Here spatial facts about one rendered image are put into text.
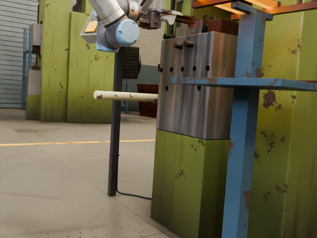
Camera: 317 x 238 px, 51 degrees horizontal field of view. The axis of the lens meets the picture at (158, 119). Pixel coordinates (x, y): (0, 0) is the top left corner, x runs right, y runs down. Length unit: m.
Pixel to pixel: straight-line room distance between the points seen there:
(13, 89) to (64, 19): 3.48
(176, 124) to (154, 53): 9.47
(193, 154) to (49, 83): 5.00
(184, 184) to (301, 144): 0.52
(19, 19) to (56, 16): 3.18
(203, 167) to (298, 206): 0.41
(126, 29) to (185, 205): 0.80
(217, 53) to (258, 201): 0.65
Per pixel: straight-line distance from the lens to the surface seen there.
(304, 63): 1.40
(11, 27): 9.42
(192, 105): 1.47
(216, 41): 1.42
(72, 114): 6.26
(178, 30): 1.71
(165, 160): 1.64
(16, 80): 9.34
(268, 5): 1.21
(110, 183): 2.11
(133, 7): 1.42
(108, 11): 1.22
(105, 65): 6.40
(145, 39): 10.86
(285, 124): 1.39
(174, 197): 1.61
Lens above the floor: 0.65
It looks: 5 degrees down
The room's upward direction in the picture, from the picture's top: 4 degrees clockwise
